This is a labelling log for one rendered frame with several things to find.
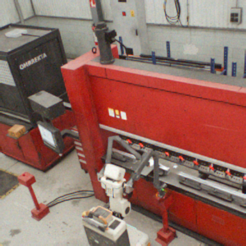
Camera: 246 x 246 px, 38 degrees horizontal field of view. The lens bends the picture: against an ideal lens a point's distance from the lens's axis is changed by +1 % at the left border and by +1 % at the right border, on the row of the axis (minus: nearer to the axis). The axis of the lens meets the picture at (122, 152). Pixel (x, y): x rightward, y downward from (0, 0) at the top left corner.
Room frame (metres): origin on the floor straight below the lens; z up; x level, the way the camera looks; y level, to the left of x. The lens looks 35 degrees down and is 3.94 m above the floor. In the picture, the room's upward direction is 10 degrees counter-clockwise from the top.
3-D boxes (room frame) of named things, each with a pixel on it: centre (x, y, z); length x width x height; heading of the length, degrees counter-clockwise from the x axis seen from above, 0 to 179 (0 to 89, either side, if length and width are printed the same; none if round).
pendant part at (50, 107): (4.33, 0.88, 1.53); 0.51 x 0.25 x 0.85; 36
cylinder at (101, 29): (4.27, -0.09, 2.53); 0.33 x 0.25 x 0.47; 45
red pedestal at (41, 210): (4.28, 1.48, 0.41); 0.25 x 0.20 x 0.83; 135
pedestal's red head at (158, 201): (3.34, -0.39, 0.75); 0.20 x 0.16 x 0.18; 38
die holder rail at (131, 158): (4.19, 0.02, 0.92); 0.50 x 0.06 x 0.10; 45
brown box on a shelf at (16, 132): (5.26, 1.69, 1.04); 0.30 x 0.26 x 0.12; 46
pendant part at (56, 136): (4.24, 0.92, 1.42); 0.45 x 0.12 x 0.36; 36
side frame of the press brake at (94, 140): (4.61, 0.20, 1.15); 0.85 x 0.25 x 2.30; 135
